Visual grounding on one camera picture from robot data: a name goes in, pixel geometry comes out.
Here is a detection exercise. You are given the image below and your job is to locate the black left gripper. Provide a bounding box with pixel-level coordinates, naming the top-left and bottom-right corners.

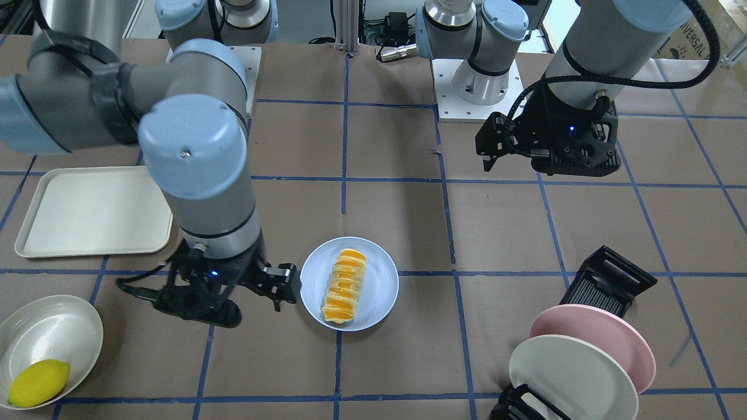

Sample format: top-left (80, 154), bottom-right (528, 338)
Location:
top-left (475, 87), bottom-right (621, 177)

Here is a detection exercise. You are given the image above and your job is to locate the white rectangular tray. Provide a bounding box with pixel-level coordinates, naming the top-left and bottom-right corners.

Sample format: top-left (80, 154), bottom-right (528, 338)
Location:
top-left (15, 166), bottom-right (173, 258)

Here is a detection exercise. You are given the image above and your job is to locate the orange striped bread roll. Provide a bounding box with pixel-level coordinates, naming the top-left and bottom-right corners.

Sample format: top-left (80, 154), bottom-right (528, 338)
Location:
top-left (321, 249), bottom-right (368, 324)

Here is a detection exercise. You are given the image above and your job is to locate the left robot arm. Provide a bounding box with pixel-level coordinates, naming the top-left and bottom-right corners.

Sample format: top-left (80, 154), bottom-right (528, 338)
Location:
top-left (416, 1), bottom-right (721, 177)

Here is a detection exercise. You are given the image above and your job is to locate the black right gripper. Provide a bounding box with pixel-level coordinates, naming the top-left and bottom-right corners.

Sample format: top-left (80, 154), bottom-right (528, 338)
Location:
top-left (116, 239), bottom-right (299, 328)

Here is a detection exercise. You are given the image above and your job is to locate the aluminium frame post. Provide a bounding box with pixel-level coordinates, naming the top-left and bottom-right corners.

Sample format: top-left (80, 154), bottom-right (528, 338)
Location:
top-left (333, 1), bottom-right (362, 55)

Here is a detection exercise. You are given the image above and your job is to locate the white shallow bowl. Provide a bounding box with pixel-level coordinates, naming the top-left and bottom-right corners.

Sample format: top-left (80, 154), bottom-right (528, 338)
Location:
top-left (2, 295), bottom-right (103, 410)

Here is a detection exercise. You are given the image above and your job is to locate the blue plate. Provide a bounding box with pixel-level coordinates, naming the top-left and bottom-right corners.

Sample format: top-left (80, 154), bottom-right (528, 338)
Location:
top-left (301, 236), bottom-right (399, 332)

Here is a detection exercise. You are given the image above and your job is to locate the cardboard box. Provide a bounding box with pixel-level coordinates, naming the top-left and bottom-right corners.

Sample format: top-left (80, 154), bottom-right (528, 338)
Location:
top-left (652, 1), bottom-right (746, 60)

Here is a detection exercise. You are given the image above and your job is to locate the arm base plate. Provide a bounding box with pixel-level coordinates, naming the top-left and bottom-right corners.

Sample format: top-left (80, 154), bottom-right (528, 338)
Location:
top-left (166, 45), bottom-right (263, 117)
top-left (431, 59), bottom-right (523, 123)

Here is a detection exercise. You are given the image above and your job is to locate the cream plate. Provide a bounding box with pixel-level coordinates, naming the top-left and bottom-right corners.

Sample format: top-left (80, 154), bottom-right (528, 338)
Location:
top-left (508, 334), bottom-right (638, 419)

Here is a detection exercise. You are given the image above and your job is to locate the black power adapter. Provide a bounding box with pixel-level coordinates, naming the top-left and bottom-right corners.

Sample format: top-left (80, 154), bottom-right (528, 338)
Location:
top-left (384, 12), bottom-right (409, 38)

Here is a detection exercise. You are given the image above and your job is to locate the silver cylindrical connector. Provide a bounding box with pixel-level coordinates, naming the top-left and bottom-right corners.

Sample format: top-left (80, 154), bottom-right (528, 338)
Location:
top-left (375, 43), bottom-right (418, 63)

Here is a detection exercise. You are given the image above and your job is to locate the yellow lemon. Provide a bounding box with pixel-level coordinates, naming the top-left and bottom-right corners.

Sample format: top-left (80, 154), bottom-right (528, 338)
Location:
top-left (8, 359), bottom-right (71, 408)

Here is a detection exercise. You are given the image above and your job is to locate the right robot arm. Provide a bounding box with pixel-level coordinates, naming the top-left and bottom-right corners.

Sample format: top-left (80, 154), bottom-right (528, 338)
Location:
top-left (2, 1), bottom-right (301, 328)

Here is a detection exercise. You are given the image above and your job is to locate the pink plate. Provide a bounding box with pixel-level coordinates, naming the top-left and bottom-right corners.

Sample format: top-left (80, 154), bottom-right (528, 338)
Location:
top-left (530, 304), bottom-right (657, 394)

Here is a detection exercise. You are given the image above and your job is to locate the black dish rack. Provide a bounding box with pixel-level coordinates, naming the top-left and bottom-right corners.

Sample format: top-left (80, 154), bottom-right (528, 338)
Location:
top-left (489, 246), bottom-right (657, 419)

